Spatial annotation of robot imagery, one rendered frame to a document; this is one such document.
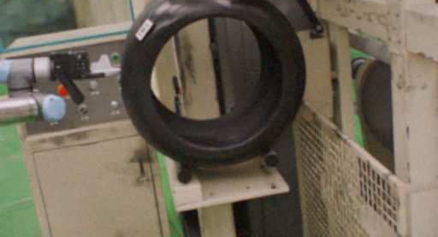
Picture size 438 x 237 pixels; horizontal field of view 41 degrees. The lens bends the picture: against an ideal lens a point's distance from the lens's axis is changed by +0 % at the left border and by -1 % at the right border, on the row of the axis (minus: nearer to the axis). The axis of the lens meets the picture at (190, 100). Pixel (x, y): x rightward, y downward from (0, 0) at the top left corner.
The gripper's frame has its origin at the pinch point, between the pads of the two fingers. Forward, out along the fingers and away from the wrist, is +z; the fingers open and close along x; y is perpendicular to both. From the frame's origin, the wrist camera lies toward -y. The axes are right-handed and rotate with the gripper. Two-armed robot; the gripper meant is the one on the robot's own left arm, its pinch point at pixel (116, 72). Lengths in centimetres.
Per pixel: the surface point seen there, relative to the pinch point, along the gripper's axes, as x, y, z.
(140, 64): -11.6, 4.6, 7.2
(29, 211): 185, -134, -67
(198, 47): 26.7, 1.3, 29.3
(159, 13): -8.9, 18.8, 13.5
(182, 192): -10.7, -37.1, 18.0
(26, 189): 225, -135, -75
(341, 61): 21, -5, 81
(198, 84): 26.6, -12.3, 29.0
